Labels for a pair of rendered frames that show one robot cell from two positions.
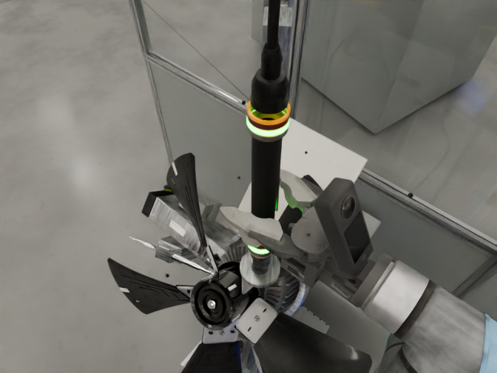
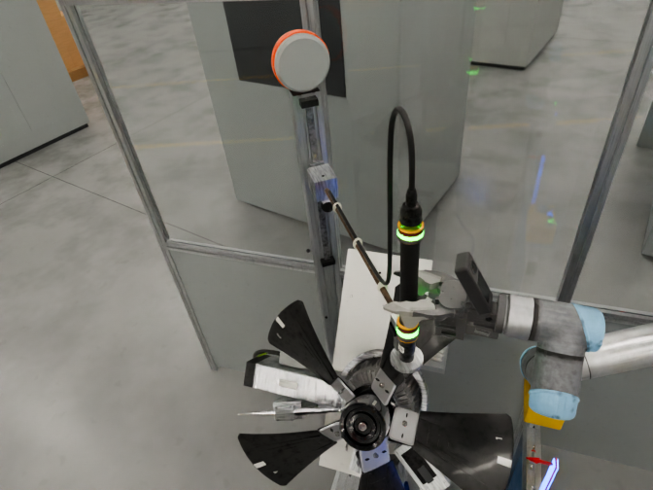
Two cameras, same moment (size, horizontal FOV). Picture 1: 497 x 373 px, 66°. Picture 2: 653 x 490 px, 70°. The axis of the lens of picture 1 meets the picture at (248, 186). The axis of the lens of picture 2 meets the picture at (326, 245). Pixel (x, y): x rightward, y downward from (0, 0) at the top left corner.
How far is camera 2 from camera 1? 0.44 m
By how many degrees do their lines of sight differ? 18
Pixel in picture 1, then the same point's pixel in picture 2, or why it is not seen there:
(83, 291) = not seen: outside the picture
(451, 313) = (554, 307)
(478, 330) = (572, 310)
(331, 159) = not seen: hidden behind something
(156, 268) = (231, 474)
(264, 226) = (421, 305)
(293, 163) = (372, 286)
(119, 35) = (86, 238)
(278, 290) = (406, 398)
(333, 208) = (467, 268)
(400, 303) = (525, 314)
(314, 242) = (457, 301)
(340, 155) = not seen: hidden behind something
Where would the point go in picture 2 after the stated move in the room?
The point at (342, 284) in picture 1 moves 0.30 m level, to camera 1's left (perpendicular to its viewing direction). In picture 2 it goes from (482, 326) to (328, 387)
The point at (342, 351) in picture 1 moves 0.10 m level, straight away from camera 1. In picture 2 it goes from (485, 420) to (490, 387)
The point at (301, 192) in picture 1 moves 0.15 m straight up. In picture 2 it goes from (429, 278) to (434, 214)
